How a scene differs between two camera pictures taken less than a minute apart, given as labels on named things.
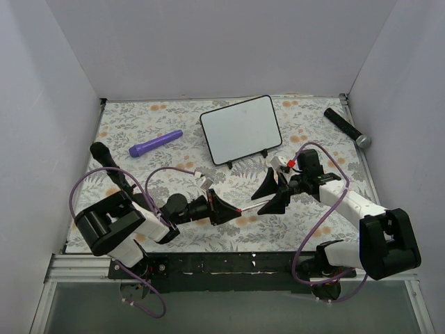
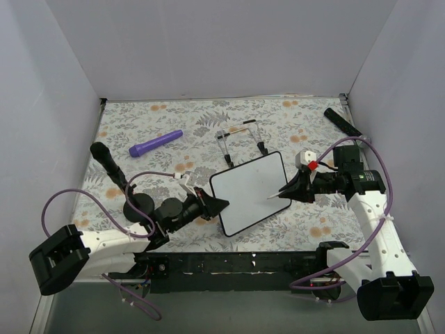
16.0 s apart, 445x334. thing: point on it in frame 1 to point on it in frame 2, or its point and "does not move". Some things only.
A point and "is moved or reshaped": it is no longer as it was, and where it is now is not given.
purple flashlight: [136, 150] does not move
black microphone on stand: [103, 156] does not move
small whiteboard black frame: [240, 129] to [247, 188]
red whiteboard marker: [239, 210] is moved or reshaped
